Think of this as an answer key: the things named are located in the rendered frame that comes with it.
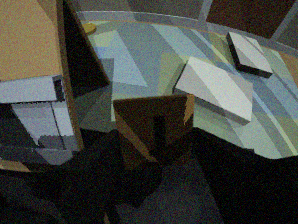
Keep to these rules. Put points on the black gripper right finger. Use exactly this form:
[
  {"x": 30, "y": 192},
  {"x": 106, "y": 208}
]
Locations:
[{"x": 243, "y": 183}]

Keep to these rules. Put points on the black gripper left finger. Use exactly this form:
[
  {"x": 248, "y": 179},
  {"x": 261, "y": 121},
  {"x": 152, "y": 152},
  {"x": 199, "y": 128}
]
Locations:
[{"x": 76, "y": 192}]

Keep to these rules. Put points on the yellow round disc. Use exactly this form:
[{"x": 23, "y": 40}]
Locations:
[{"x": 89, "y": 28}]

